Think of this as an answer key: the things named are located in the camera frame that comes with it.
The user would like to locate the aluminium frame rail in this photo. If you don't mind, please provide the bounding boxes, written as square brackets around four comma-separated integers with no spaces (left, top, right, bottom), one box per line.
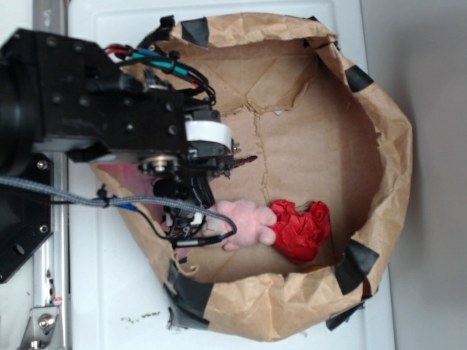
[32,1,72,349]

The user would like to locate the white plastic tray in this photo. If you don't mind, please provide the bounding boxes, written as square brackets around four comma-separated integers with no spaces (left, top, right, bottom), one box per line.
[68,1,395,349]

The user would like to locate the coloured wire bundle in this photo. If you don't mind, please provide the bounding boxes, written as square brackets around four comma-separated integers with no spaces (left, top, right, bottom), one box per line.
[104,44,217,106]

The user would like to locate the silver keys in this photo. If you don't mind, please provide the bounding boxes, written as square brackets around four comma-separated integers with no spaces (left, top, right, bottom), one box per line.
[233,142,258,168]

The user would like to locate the metal corner bracket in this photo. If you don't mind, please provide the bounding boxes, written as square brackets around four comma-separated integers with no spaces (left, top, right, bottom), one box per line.
[18,306,64,350]

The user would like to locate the grey braided cable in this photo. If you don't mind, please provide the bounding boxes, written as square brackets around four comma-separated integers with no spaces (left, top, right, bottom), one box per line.
[0,176,238,249]

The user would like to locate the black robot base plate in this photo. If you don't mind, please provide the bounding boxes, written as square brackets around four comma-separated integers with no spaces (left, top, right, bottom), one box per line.
[1,185,53,284]

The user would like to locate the pink plush bunny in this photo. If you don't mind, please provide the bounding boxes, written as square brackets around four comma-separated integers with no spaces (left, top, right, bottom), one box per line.
[162,199,278,257]

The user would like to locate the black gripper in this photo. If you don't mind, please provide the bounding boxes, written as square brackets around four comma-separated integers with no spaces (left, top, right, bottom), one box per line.
[139,105,237,248]

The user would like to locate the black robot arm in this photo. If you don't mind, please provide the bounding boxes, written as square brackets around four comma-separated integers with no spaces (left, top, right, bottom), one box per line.
[1,29,237,248]

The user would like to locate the red crumpled paper ball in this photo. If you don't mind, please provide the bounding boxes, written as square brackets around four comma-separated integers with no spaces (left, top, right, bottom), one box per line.
[270,200,331,264]

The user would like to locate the brown paper bag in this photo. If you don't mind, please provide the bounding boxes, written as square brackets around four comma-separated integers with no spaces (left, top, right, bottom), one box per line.
[122,13,412,341]

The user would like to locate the orange object under bag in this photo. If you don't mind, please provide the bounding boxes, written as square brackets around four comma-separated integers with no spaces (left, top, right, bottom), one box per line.
[303,265,323,273]

